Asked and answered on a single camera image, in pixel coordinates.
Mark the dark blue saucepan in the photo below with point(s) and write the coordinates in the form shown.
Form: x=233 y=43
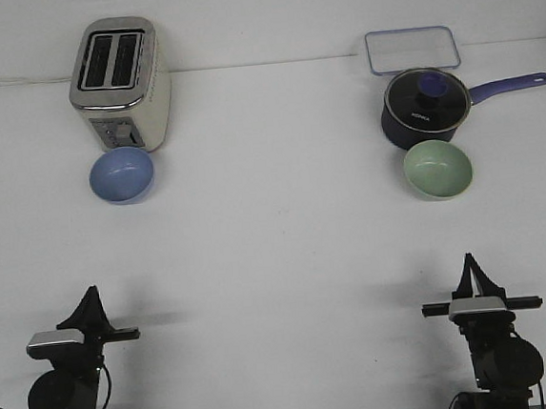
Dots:
x=405 y=138

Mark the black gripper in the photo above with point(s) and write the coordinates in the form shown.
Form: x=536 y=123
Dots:
x=90 y=318
x=485 y=288

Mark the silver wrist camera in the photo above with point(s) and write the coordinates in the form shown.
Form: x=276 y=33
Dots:
x=48 y=344
x=475 y=305

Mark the cream and steel toaster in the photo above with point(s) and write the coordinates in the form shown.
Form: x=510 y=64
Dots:
x=121 y=85

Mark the clear rectangular container lid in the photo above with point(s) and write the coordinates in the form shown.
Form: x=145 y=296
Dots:
x=394 y=51

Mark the glass pot lid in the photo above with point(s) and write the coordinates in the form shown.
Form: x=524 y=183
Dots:
x=427 y=100

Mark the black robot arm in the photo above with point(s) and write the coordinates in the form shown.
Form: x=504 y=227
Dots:
x=69 y=386
x=506 y=365

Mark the blue bowl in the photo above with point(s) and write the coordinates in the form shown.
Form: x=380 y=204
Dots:
x=122 y=176

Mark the green bowl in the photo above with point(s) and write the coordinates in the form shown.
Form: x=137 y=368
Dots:
x=438 y=169

